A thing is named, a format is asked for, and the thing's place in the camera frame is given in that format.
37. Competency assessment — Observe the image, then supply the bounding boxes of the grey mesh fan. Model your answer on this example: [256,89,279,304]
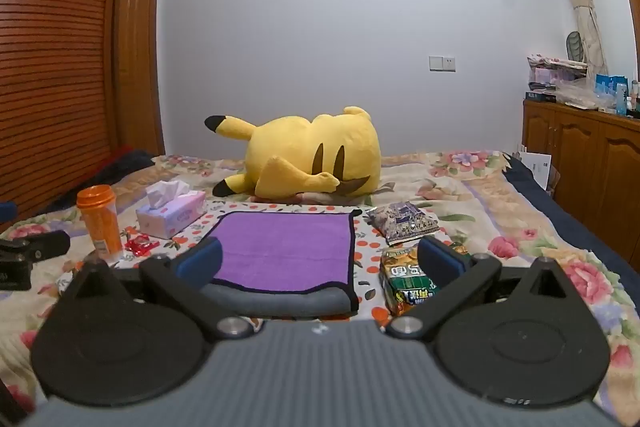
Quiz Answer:
[564,31,587,64]

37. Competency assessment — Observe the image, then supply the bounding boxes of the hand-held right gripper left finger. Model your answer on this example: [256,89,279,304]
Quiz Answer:
[59,237,256,342]

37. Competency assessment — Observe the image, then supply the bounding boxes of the wooden cabinet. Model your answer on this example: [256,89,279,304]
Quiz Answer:
[522,99,640,266]

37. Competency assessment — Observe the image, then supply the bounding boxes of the green snack packet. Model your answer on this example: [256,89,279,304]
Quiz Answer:
[378,243,472,318]

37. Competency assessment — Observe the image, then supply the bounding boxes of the dark blue blanket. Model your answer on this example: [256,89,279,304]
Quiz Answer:
[501,152,640,279]

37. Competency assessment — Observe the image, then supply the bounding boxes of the blue white boxes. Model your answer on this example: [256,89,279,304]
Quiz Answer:
[594,74,629,112]

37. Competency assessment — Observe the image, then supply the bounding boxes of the wooden door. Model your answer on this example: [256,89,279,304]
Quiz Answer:
[114,0,167,158]

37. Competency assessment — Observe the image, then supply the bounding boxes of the wooden louvered wardrobe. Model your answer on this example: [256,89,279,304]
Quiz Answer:
[0,0,135,228]

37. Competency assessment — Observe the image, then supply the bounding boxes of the purple towel with grey underside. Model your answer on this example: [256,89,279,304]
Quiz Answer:
[197,209,362,321]

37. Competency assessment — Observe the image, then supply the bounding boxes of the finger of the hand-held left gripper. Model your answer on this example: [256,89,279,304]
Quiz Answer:
[0,229,71,264]

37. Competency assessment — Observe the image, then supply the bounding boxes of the yellow plush toy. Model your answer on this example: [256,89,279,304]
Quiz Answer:
[204,106,382,198]

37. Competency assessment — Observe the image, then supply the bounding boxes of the red candy wrapper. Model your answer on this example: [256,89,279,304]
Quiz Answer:
[123,234,157,257]

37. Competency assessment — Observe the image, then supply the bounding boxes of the dark cloth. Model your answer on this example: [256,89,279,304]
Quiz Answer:
[60,148,157,210]

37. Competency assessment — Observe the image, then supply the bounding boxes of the clear plastic bag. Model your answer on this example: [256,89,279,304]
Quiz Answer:
[554,77,602,111]

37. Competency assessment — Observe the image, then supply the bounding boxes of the pile of boxes and bags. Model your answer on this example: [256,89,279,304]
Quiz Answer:
[525,54,590,104]

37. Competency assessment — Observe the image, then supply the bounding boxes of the white paper sheet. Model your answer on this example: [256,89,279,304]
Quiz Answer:
[517,149,554,194]

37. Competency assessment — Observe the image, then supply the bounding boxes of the pink tissue box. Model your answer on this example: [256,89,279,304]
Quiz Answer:
[135,179,207,241]

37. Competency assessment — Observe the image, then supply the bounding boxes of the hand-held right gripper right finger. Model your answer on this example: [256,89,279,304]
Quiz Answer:
[385,235,582,342]

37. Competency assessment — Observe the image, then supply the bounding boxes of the purple white snack packet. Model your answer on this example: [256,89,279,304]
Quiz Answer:
[366,201,441,247]

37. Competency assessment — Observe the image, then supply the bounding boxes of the orange plastic bottle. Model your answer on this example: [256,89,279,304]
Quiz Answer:
[76,185,125,266]

